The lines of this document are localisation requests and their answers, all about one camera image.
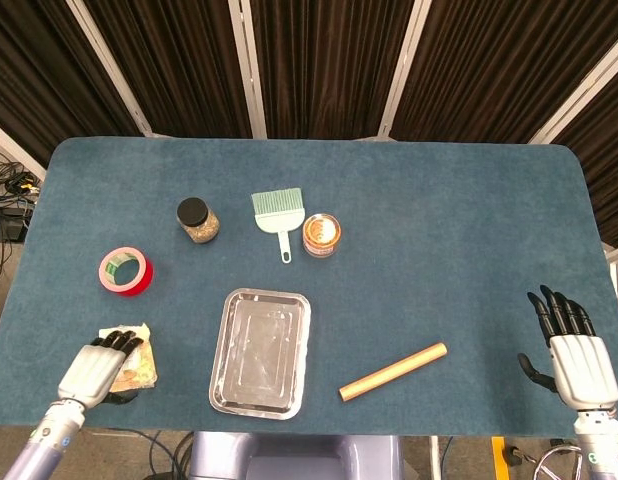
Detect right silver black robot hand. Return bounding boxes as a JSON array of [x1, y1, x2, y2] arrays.
[[517, 284, 618, 414]]

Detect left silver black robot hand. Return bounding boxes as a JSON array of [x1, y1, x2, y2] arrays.
[[57, 328, 145, 413]]

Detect lavender robot base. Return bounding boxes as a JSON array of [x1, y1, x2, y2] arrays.
[[188, 431, 406, 480]]

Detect silver metal tray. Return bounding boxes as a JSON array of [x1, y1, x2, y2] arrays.
[[208, 287, 312, 421]]

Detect red tape roll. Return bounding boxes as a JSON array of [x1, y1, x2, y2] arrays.
[[98, 245, 155, 297]]

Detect chrome wheel rim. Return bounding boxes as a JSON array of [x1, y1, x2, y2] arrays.
[[531, 444, 583, 480]]

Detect blue table mat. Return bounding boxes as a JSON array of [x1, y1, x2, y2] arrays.
[[0, 137, 618, 440]]

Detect glass jar with black lid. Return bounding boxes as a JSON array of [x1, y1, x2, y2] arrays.
[[176, 197, 221, 245]]

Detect wooden rolling pin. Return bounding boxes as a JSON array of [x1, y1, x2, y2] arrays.
[[338, 341, 449, 402]]

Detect mint green hand brush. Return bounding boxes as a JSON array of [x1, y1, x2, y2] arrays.
[[250, 187, 307, 265]]

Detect clear orange lidded container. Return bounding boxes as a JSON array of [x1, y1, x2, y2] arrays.
[[302, 213, 342, 259]]

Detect black pleated curtain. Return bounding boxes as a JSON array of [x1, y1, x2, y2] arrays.
[[0, 0, 618, 249]]

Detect bundle of cables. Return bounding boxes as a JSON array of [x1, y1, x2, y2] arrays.
[[0, 158, 40, 281]]

